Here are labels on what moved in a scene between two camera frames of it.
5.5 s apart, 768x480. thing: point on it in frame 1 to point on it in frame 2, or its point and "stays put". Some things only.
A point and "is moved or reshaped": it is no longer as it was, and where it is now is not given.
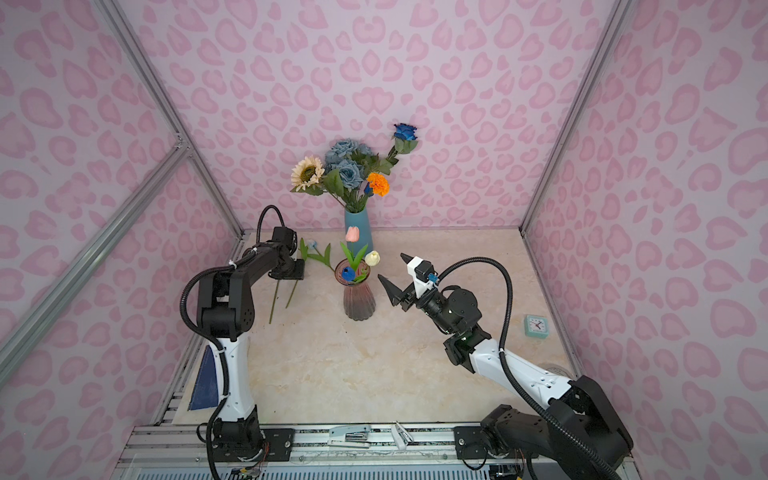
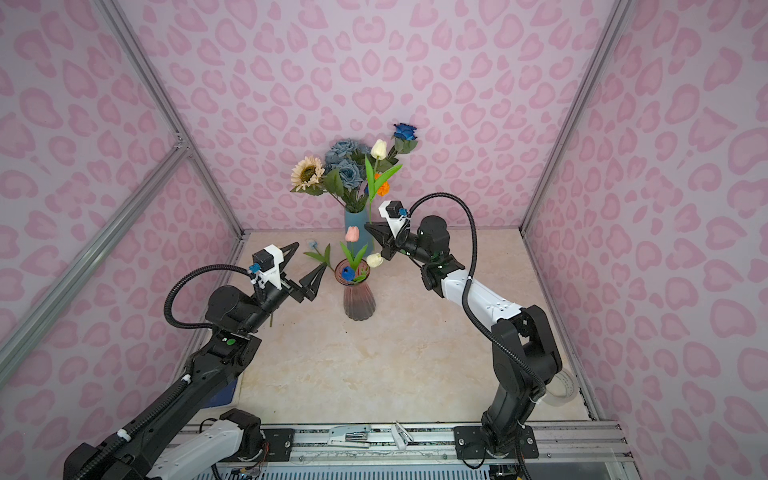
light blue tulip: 311,251 stays put
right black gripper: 411,293 to 395,237
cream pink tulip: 352,234 stays put
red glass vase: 359,301 stays put
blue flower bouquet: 405,143 stays put
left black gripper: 288,268 to 290,284
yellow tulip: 274,301 is moved or reshaped
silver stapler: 355,436 stays put
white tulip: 372,258 stays put
